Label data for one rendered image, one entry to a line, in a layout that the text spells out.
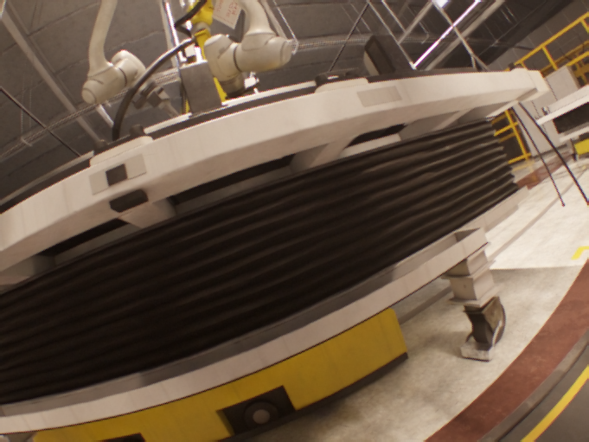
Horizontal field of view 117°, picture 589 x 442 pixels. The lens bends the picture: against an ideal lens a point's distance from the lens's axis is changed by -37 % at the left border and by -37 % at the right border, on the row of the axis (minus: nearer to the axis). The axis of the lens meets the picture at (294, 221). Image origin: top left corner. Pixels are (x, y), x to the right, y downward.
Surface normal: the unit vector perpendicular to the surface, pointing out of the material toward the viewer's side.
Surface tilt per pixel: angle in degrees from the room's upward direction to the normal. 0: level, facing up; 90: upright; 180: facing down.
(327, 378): 90
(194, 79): 90
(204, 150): 90
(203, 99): 90
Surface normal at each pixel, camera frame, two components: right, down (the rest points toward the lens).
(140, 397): 0.22, -0.14
